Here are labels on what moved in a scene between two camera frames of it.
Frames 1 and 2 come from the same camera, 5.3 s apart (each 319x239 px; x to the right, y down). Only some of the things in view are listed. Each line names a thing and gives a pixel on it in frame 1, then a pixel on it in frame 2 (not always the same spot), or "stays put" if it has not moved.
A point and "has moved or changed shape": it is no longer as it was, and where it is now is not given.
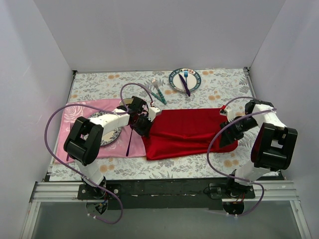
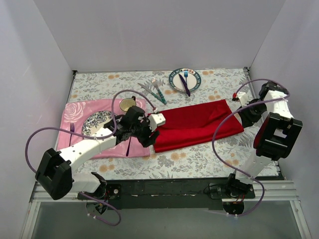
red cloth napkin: (182, 133) has moved or changed shape
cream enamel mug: (126, 101) stays put
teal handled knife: (156, 96) stays put
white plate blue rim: (193, 80) stays put
